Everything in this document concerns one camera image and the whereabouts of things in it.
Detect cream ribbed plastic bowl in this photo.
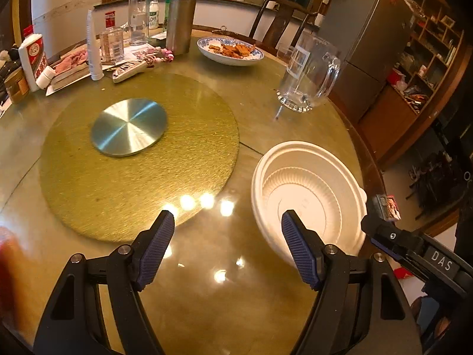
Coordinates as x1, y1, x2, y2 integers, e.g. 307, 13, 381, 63
251, 141, 367, 266

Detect large red wedding plate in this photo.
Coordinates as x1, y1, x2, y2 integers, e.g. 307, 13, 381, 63
1, 226, 21, 329

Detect green round table mat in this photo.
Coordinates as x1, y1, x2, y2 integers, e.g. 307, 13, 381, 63
39, 72, 239, 242

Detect silver turntable disc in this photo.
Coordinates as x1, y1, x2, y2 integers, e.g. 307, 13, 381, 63
90, 98, 168, 158

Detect amber glass jar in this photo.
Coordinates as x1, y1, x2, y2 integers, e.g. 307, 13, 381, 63
5, 67, 30, 104

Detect small white cup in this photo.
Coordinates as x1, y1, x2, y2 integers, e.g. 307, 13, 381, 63
36, 66, 56, 90

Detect wooden shelf cabinet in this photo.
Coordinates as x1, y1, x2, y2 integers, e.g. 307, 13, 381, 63
359, 0, 472, 167

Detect book with pink cloth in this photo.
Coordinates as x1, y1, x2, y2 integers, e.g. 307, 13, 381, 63
46, 45, 90, 96

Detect clear glass pitcher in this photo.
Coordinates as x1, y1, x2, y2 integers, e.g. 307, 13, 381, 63
277, 31, 341, 113

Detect white red liquor bottle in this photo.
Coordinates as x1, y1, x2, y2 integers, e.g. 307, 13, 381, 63
18, 33, 47, 92

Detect pink wrapped candies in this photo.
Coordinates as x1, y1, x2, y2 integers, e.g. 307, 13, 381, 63
134, 46, 174, 67

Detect clear square liquor bottle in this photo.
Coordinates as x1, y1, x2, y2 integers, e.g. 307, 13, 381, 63
99, 10, 124, 65

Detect grey refrigerator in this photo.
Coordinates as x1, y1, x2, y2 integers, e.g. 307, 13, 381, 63
319, 0, 414, 123

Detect blue white food plate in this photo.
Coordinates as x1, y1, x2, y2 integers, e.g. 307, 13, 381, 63
196, 37, 265, 67

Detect dark wooden chair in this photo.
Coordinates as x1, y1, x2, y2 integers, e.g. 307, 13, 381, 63
249, 0, 318, 48

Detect clear glass bottle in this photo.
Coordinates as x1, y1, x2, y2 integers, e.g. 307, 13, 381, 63
127, 0, 150, 46

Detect stainless steel thermos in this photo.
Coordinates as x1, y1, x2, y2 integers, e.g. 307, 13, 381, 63
166, 0, 196, 56

